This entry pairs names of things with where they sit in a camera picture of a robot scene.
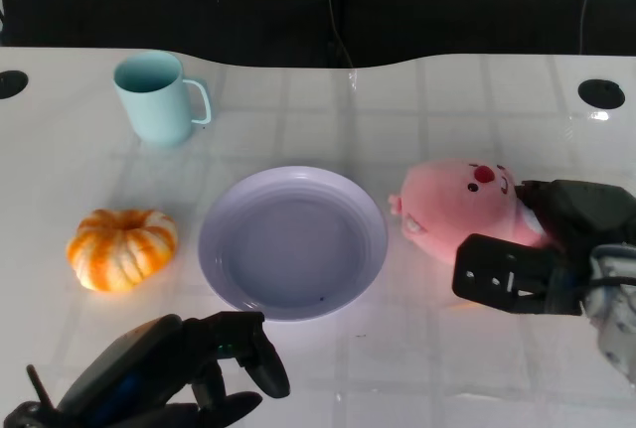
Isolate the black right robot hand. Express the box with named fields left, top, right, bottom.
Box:
left=452, top=178, right=636, bottom=319

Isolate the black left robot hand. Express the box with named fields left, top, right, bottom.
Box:
left=54, top=310, right=292, bottom=428

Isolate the pink plush doll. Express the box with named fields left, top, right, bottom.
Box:
left=388, top=158, right=554, bottom=265

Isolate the pale lavender round plate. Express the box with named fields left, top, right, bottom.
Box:
left=197, top=165, right=389, bottom=324

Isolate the orange white striped pumpkin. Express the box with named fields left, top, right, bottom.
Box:
left=66, top=208, right=179, bottom=293

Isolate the black table grommet hole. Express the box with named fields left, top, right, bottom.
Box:
left=577, top=78, right=626, bottom=110
left=0, top=70, right=30, bottom=100

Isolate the light blue mug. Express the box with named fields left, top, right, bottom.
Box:
left=112, top=50, right=214, bottom=147

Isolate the black backdrop curtain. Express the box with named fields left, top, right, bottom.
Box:
left=0, top=0, right=636, bottom=70

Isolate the thin grey hanging cable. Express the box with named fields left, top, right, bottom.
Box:
left=578, top=0, right=611, bottom=56

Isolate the thin black hanging cable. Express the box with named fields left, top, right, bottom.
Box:
left=326, top=0, right=356, bottom=70

